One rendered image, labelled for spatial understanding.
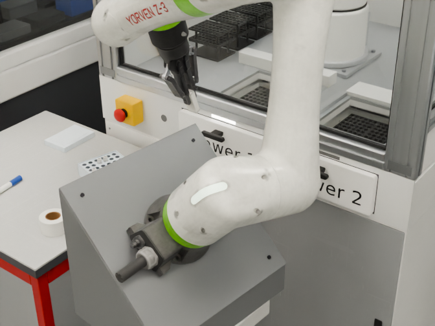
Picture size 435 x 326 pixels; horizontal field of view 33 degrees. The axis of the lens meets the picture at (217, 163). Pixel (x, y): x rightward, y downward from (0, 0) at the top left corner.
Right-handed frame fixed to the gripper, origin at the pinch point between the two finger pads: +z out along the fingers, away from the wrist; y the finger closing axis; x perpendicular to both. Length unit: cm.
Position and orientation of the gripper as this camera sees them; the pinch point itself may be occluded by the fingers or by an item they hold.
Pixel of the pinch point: (191, 100)
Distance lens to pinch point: 192.1
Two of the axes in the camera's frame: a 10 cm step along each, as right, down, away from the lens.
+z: 2.1, 6.7, 7.1
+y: -5.6, 6.8, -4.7
